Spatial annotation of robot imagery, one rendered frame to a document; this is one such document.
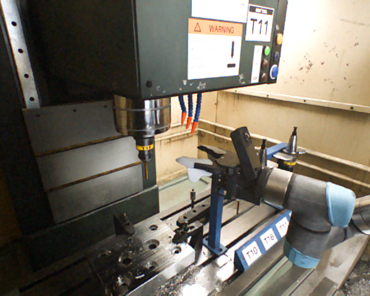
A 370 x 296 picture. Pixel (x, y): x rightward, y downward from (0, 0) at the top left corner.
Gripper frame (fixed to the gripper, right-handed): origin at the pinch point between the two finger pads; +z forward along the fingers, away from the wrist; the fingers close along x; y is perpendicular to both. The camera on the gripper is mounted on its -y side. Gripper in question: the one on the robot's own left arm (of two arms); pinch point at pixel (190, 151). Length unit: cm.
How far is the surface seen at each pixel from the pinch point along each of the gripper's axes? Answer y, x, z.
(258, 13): -31.9, 13.3, -8.3
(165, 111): -9.0, 0.2, 8.2
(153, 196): 57, 41, 49
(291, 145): 11, 53, -16
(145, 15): -28.9, -15.5, 0.0
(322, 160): 30, 93, -27
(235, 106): 13, 110, 32
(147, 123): -6.6, -5.0, 9.8
